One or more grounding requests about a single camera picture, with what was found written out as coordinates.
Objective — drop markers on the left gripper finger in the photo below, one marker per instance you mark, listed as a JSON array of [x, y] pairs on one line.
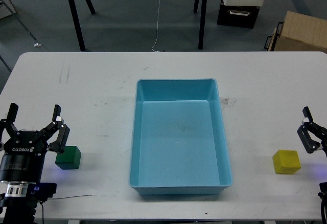
[[53, 137], [8, 125]]

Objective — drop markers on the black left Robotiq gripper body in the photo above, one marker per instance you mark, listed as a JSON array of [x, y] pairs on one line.
[[24, 156]]

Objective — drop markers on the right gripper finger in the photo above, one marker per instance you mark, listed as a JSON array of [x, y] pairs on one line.
[[312, 135]]

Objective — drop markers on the green wooden block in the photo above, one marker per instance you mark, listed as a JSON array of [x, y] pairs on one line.
[[70, 159]]

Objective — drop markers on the yellow wooden block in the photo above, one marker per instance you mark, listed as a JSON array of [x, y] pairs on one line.
[[286, 162]]

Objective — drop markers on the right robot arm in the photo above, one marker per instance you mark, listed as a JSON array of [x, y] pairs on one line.
[[322, 195]]

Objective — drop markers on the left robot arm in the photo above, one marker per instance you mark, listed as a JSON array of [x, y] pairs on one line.
[[20, 200]]

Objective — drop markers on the cardboard box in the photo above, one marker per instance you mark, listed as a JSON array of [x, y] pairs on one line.
[[298, 32]]

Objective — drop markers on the black drawer box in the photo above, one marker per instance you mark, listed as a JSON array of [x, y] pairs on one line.
[[237, 16]]

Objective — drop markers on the blue plastic bin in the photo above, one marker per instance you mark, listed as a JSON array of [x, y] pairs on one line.
[[179, 144]]

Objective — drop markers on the black left stand legs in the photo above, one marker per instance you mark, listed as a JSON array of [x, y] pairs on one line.
[[76, 22]]

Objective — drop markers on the black stand legs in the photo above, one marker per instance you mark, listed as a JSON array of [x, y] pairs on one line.
[[202, 20], [76, 22]]

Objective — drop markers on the black right stand legs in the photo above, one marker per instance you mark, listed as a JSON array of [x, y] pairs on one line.
[[202, 20]]

